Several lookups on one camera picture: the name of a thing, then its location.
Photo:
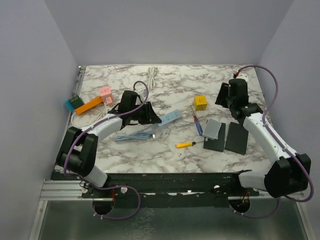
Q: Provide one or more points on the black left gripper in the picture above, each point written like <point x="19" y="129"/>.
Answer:
<point x="152" y="118"/>

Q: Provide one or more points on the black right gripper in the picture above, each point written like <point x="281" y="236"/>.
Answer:
<point x="223" y="92"/>

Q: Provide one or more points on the yellow cube socket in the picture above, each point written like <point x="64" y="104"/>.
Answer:
<point x="200" y="103"/>

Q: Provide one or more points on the light blue power strip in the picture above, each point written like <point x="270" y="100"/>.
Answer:
<point x="170" y="117"/>

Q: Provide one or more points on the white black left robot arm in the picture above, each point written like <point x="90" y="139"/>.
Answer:
<point x="78" y="150"/>

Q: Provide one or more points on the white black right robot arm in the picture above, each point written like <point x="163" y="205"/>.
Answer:
<point x="289" y="171"/>

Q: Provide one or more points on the teal blue plug block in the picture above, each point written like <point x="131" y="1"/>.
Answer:
<point x="74" y="102"/>

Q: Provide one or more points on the blue red screwdriver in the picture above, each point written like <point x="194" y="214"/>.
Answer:
<point x="197" y="122"/>

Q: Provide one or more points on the black flat block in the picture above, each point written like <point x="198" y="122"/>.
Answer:
<point x="237" y="139"/>

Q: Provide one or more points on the black block under box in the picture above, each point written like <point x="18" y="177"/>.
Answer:
<point x="218" y="144"/>

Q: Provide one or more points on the white green usb charger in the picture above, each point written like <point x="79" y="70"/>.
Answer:
<point x="106" y="107"/>

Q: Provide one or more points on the orange power strip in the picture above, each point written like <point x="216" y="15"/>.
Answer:
<point x="89" y="105"/>

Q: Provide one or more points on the yellow handled screwdriver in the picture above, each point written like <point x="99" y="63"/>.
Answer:
<point x="185" y="144"/>

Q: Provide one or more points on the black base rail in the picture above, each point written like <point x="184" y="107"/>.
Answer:
<point x="167" y="190"/>

